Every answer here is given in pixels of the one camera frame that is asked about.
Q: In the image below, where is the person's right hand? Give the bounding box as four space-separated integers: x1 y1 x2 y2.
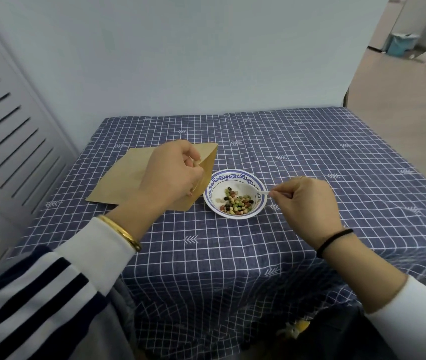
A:
269 176 345 250

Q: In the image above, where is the person's left hand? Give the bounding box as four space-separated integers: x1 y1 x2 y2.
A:
136 139 205 213

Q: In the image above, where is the blue patterned white bowl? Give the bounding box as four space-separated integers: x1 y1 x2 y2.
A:
202 168 269 221

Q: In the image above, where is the brown kraft paper pouch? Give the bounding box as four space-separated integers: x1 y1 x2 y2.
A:
85 142 219 213

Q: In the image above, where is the white plastic spoon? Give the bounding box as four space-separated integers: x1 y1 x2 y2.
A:
235 181 272 196

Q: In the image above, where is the pile of mixed beans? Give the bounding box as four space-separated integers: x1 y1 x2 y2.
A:
218 187 255 216

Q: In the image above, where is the person's left forearm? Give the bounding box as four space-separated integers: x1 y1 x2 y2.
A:
0 190 174 360

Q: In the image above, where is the person's right forearm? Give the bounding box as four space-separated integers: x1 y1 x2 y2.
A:
317 232 426 360

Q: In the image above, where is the blue checked tablecloth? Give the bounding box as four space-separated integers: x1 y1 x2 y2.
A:
8 106 426 360

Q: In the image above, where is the white louvred cabinet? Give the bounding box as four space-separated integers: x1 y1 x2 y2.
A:
0 3 78 293

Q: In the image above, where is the teal plastic bin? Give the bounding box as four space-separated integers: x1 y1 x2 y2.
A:
387 32 420 58

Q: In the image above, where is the black hair tie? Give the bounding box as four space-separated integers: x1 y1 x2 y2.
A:
316 228 354 259

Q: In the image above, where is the gold bracelet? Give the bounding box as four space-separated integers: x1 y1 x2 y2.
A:
96 214 143 253

